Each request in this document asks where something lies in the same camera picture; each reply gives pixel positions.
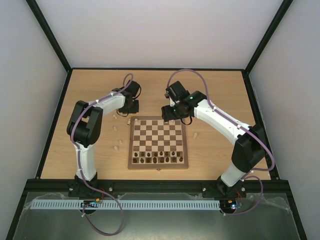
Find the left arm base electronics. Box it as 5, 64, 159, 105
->
79, 188, 105, 215

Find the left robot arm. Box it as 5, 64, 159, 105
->
66, 80, 141, 197

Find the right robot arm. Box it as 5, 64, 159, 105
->
161, 81, 270, 197

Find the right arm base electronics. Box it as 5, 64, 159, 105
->
219, 190, 247, 215

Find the wooden chess board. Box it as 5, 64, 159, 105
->
128, 116, 189, 170

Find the dark pieces back row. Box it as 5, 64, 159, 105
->
132, 151, 184, 158

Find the dark pieces row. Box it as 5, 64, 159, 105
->
132, 151, 184, 158
131, 156, 188, 165

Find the dark pieces front row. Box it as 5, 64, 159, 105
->
131, 156, 188, 165

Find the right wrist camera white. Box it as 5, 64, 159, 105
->
169, 98, 175, 107

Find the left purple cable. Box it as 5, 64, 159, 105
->
70, 73, 125, 236

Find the grey slotted cable duct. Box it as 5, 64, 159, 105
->
30, 199, 220, 211

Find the black aluminium frame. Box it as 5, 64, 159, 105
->
6, 0, 307, 240

